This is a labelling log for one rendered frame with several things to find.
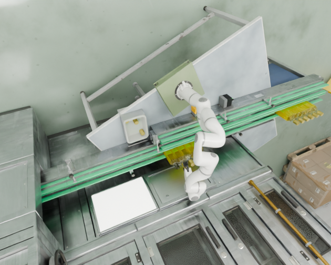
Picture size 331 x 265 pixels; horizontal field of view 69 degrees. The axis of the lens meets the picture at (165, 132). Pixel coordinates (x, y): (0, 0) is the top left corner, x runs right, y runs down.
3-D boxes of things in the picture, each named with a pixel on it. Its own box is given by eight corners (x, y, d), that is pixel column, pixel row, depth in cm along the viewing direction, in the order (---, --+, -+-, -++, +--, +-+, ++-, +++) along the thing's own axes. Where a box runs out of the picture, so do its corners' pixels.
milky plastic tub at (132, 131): (124, 138, 192) (127, 144, 186) (119, 114, 178) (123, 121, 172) (145, 131, 197) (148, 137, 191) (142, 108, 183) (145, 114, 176)
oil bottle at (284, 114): (271, 111, 231) (295, 127, 211) (272, 105, 228) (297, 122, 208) (276, 109, 233) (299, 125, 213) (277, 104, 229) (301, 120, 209)
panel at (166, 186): (90, 197, 182) (99, 236, 158) (89, 194, 180) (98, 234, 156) (194, 158, 207) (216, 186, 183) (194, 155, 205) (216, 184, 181)
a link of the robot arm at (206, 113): (218, 115, 144) (218, 136, 154) (208, 95, 163) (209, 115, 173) (203, 119, 144) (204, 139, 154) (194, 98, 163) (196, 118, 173)
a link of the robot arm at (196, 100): (199, 89, 168) (213, 99, 156) (200, 105, 176) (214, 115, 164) (187, 94, 165) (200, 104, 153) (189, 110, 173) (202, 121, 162)
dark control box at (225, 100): (218, 103, 214) (223, 108, 208) (218, 95, 209) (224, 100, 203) (226, 101, 216) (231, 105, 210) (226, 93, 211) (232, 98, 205)
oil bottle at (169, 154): (161, 150, 199) (172, 167, 184) (160, 145, 196) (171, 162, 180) (167, 148, 201) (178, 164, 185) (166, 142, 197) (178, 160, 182)
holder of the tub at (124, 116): (125, 142, 196) (128, 148, 190) (120, 114, 178) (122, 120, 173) (145, 135, 201) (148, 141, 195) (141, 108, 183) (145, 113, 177)
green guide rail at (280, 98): (157, 136, 188) (162, 143, 183) (157, 136, 188) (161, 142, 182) (321, 81, 237) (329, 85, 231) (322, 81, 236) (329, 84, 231)
